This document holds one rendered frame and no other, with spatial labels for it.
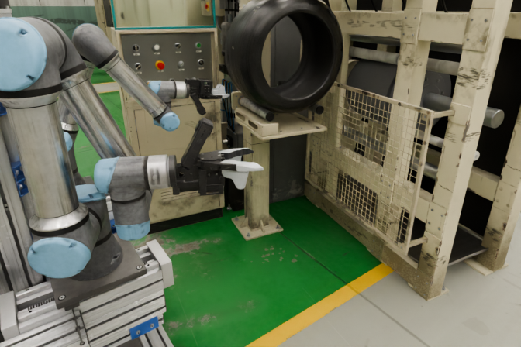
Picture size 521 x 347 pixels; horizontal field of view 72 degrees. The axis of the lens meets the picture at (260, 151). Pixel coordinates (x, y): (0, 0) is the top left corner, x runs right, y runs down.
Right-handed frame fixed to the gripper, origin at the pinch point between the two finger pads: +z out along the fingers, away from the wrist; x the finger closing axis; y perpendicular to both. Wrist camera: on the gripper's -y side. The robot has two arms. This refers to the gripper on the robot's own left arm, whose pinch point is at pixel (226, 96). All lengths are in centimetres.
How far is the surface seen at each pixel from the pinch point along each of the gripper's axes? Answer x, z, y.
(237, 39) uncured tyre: -3.0, 1.5, 26.1
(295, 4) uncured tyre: -11, 23, 43
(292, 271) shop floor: -17, 41, -95
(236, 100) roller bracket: 24.0, 14.5, -6.9
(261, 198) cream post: 27, 40, -71
